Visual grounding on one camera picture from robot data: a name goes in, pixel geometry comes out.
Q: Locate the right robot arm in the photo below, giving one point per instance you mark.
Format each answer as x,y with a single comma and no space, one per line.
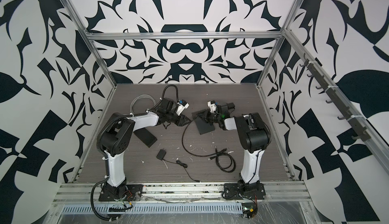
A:
254,136

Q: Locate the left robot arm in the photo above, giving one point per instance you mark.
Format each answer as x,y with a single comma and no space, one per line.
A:
115,136

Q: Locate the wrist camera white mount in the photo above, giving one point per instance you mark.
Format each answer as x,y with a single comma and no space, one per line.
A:
212,106
181,106

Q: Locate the black network switch box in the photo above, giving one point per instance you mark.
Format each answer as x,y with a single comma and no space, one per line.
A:
203,122

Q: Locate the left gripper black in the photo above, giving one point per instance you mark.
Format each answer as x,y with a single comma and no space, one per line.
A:
183,120

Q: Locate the front aluminium rail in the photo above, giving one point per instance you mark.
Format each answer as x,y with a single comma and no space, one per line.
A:
207,192

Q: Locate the wall hook rack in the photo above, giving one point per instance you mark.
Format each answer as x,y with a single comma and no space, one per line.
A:
348,112

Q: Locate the black wall power adapter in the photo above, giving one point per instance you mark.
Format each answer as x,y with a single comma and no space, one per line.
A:
231,106

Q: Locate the white slotted cable duct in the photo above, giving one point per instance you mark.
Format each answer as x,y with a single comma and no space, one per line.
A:
158,208

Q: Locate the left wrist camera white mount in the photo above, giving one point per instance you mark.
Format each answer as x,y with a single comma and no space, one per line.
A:
181,106

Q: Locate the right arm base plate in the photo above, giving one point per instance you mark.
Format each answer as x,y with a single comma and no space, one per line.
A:
238,191

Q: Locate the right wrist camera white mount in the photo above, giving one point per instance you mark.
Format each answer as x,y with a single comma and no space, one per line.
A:
212,106

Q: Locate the small black adapter with cable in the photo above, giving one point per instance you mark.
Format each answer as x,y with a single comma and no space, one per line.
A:
161,156

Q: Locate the aluminium frame crossbar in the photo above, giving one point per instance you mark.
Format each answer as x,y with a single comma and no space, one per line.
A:
182,35

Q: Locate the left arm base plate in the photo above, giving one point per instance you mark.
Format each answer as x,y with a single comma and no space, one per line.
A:
122,192

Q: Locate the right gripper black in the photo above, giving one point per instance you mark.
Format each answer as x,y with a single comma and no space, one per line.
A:
207,114

